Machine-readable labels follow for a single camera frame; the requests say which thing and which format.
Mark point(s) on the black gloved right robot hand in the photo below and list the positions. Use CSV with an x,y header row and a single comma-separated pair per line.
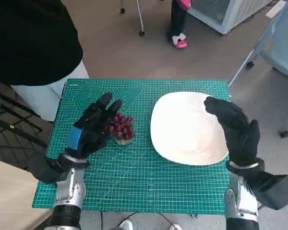
x,y
240,134

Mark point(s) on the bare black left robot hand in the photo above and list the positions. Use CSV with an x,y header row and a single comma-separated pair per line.
x,y
91,129

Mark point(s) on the red toy grape bunch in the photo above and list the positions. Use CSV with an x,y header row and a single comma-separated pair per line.
x,y
122,127

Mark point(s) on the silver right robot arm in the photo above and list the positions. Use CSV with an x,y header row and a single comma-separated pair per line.
x,y
240,203

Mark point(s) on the white plate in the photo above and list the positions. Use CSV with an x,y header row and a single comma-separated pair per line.
x,y
184,129

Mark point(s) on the green cutting mat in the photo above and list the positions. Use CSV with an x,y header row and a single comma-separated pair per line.
x,y
144,179

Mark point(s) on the blue-grey mesh chair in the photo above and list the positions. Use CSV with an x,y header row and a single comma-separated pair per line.
x,y
283,48

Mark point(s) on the white shoe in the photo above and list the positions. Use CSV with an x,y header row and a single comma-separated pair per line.
x,y
126,225
175,226

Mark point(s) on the light wooden desk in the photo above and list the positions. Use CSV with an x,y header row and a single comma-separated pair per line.
x,y
9,196

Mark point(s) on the white metal cabinet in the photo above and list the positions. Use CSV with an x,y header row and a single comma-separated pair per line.
x,y
220,12

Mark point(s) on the white paper tag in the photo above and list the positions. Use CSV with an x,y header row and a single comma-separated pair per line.
x,y
275,10

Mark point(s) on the pink object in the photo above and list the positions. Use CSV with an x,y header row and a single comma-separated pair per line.
x,y
184,3

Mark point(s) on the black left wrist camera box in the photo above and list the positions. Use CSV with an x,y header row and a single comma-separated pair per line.
x,y
46,169

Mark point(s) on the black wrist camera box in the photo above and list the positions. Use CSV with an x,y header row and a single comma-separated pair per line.
x,y
271,189
46,169

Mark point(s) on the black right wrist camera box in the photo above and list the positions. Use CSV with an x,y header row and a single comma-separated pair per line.
x,y
271,189

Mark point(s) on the black metal frame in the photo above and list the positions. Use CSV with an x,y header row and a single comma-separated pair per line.
x,y
16,117

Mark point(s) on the metal frame with castors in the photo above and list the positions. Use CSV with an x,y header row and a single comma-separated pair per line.
x,y
140,14

